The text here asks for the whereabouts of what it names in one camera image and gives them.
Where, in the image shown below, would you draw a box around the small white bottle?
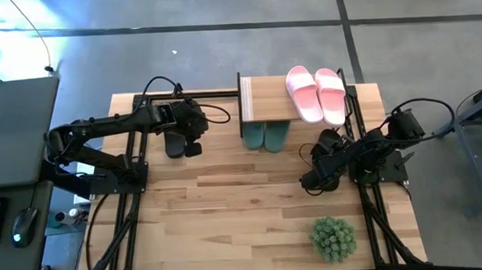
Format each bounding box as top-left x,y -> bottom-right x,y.
54,207 -> 85,227

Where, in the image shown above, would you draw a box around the dark green slide sandal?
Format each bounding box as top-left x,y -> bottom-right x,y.
263,121 -> 292,154
242,122 -> 267,151

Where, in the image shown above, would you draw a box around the green artificial ball plant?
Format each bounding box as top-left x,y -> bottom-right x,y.
307,214 -> 358,265

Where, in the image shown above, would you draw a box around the black curved cable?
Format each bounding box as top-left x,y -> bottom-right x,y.
82,193 -> 113,270

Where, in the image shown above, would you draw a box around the black computer mouse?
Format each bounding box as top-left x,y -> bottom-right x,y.
9,206 -> 40,249

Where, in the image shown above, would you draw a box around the dark grey side desk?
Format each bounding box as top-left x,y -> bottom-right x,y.
0,179 -> 59,270

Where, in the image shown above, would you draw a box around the black aluminium frame rails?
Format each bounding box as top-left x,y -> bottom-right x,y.
73,79 -> 249,270
334,64 -> 429,270

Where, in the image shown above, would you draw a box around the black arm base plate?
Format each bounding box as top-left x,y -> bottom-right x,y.
347,149 -> 409,187
87,159 -> 151,197

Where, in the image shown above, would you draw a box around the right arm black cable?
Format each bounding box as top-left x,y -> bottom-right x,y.
385,96 -> 458,144

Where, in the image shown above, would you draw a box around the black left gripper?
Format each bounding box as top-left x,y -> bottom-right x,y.
156,98 -> 210,148

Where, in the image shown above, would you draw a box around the pink slide sandal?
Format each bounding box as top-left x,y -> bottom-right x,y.
314,67 -> 348,130
284,64 -> 325,126

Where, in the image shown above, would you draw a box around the white power strip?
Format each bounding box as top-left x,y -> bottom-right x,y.
72,192 -> 93,206

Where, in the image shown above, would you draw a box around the grey monitor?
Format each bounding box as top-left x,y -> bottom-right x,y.
0,76 -> 66,189

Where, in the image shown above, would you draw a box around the wooden shelf with black posts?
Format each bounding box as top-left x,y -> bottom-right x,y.
236,66 -> 349,139

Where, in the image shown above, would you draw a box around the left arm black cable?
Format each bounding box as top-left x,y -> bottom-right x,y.
138,72 -> 232,129

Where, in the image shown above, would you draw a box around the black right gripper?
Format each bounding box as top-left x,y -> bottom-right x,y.
296,128 -> 348,197

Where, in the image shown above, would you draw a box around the thin black floor cable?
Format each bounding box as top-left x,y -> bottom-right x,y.
7,0 -> 56,78

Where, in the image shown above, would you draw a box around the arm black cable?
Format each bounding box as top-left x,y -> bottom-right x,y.
385,96 -> 458,144
138,72 -> 232,129

